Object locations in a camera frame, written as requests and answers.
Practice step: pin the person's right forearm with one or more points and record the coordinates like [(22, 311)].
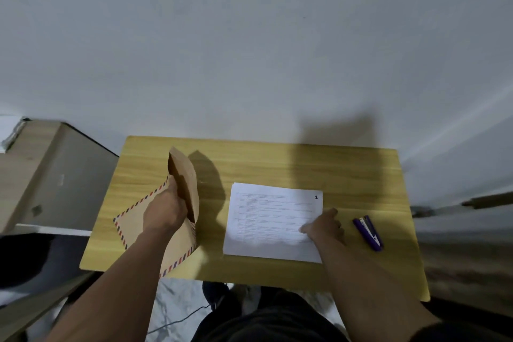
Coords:
[(364, 293)]

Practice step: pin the person's left fingers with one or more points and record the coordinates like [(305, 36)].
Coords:
[(173, 186)]

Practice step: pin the person's left hand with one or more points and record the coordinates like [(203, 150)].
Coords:
[(162, 213)]

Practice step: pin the purple stapler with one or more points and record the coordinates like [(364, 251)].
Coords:
[(368, 233)]

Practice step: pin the person's right hand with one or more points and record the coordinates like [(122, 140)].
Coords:
[(325, 229)]

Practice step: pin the brown striped-border envelope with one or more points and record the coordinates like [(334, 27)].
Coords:
[(134, 219)]

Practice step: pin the person's right thumb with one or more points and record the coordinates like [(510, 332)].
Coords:
[(305, 228)]

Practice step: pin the person's left forearm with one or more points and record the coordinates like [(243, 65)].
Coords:
[(120, 289)]

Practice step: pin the black bag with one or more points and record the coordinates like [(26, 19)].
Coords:
[(22, 259)]

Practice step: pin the black trousers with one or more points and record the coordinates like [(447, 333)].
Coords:
[(272, 321)]

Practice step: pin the black shoe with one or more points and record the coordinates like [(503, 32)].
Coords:
[(214, 293)]

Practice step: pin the black shirt sleeve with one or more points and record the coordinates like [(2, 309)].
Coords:
[(461, 333)]

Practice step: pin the white printed paper sheets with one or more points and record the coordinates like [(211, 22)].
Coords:
[(268, 221)]

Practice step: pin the grey wooden cabinet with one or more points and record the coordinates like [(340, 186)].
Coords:
[(56, 177)]

